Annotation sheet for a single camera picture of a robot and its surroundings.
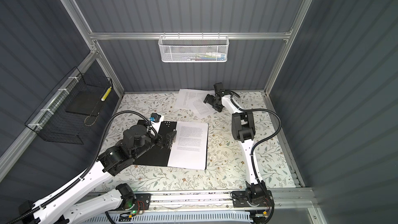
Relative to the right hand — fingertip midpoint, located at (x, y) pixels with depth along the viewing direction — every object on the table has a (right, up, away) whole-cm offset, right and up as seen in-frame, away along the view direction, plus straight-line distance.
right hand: (210, 105), depth 110 cm
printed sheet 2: (-8, -2, +2) cm, 8 cm away
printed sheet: (-19, +8, +10) cm, 23 cm away
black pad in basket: (-63, +1, -34) cm, 72 cm away
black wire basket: (-70, -5, -37) cm, 79 cm away
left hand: (-22, -11, -39) cm, 46 cm away
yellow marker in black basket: (-57, +5, -28) cm, 64 cm away
